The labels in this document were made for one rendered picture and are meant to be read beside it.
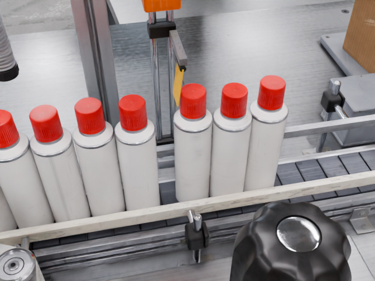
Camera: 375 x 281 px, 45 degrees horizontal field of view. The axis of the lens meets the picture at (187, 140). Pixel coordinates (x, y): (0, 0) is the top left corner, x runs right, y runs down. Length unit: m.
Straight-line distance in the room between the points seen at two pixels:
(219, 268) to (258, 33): 0.71
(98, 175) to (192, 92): 0.16
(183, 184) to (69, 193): 0.16
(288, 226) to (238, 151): 0.31
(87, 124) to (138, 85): 0.46
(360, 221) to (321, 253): 0.48
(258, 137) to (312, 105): 0.38
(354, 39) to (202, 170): 0.58
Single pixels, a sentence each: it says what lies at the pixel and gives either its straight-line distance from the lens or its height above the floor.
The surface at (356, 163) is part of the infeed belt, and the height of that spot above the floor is 0.88.
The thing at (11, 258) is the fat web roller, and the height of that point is 1.07.
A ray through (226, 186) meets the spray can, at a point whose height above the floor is 0.93.
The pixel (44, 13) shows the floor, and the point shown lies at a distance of 3.18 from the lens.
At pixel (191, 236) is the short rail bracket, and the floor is 0.92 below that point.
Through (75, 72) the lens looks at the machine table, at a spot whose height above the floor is 0.83.
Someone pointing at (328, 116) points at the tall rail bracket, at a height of 0.93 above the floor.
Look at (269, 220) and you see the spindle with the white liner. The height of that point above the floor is 1.18.
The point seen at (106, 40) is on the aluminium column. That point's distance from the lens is 0.65.
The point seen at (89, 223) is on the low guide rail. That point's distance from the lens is 0.65.
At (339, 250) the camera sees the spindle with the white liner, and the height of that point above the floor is 1.18.
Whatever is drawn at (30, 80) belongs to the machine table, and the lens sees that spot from 1.07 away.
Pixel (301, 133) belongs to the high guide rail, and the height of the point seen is 0.95.
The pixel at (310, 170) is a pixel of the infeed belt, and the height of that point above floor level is 0.88.
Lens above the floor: 1.43
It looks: 44 degrees down
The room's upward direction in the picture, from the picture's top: straight up
